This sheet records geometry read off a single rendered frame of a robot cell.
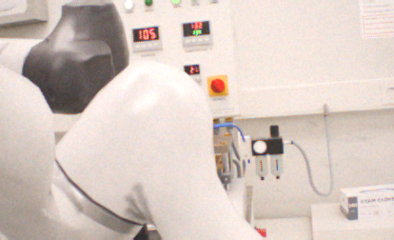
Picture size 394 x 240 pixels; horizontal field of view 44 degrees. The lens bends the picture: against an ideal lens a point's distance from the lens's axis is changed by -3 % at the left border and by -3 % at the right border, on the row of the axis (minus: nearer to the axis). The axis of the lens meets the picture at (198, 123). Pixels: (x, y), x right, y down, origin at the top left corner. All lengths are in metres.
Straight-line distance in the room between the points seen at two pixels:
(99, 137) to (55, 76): 0.20
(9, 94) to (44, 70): 0.27
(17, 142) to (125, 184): 0.11
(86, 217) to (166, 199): 0.07
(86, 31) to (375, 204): 1.16
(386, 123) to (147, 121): 1.43
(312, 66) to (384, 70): 0.24
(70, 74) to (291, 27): 1.23
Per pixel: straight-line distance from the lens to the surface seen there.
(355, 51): 1.77
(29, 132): 0.35
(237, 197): 1.12
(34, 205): 0.38
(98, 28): 0.67
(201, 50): 1.37
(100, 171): 0.42
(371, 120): 1.78
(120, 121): 0.42
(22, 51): 0.66
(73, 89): 0.62
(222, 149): 1.16
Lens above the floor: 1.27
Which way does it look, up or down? 5 degrees down
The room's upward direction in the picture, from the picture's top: 5 degrees counter-clockwise
